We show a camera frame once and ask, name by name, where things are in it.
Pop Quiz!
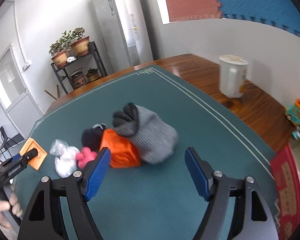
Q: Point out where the teal toy bus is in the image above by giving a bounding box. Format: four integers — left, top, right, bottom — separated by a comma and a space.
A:
285, 98, 300, 140

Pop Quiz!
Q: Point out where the grey ribbed sock bundle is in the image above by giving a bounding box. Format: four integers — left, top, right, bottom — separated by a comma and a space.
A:
112, 102, 178, 165

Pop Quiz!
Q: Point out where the red tin box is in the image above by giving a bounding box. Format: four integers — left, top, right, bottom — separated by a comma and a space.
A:
270, 144, 300, 239

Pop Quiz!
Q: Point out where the teal table mat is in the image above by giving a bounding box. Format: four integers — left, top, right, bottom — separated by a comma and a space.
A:
16, 66, 278, 239

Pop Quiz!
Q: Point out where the black folding chair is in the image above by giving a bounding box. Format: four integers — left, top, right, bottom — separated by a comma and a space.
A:
0, 126, 24, 154

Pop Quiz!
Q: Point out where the navy black sock ball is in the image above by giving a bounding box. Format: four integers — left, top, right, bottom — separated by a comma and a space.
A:
81, 124, 107, 152

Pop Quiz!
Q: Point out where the red foam mat tile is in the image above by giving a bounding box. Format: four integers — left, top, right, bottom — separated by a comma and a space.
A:
160, 0, 223, 23

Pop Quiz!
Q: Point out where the white cartoon mug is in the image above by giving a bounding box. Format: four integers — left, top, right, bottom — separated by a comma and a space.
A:
219, 55, 249, 98

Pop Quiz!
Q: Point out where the black metal shelf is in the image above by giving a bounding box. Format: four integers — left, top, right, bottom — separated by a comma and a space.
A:
51, 41, 108, 94

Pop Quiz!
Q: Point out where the white door with window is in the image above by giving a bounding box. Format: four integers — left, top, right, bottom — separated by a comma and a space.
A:
0, 43, 42, 137

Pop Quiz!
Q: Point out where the blue foam mat tile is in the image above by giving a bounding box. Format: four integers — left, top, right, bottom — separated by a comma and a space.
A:
218, 0, 300, 38

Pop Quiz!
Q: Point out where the gloved left hand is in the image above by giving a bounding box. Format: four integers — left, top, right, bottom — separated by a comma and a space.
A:
0, 185, 23, 230

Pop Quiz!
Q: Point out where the dark orange toy cube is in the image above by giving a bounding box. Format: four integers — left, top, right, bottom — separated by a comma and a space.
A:
100, 129, 141, 169

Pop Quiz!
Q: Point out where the brown ceramic jar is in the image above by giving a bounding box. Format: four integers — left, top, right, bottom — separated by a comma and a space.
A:
69, 69, 87, 90

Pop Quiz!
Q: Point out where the white standing air conditioner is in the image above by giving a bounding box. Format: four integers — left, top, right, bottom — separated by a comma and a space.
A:
92, 0, 153, 72

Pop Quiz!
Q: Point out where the left potted plant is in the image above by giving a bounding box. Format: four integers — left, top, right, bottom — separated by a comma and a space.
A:
49, 40, 68, 69

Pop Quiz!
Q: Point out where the light orange toy cube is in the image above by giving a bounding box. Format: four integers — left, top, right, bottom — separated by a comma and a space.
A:
19, 138, 47, 171

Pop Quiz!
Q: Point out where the small lower potted plant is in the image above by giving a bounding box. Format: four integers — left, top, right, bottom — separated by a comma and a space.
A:
86, 68, 100, 82

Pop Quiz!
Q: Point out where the right potted plant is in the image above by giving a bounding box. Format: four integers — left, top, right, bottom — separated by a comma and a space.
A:
60, 27, 90, 57

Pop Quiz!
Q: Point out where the white fluffy sock ball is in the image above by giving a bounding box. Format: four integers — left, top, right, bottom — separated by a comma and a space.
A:
50, 139, 79, 178

